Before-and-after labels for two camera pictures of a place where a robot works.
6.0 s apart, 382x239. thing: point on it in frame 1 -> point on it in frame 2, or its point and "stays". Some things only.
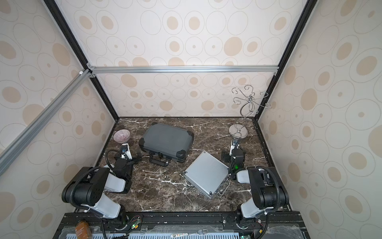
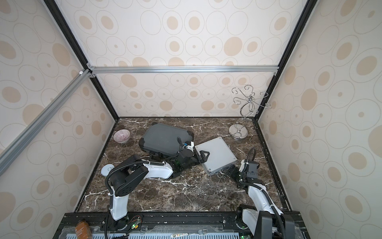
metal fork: [200, 232] stays
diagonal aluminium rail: [21, 138] stays
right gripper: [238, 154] -> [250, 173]
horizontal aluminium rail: [93, 71] stays
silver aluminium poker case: [208, 175] -> [220, 155]
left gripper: [135, 160] -> [202, 158]
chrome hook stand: [239, 130] stays
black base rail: [185, 225] stays
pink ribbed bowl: [122, 136] stays
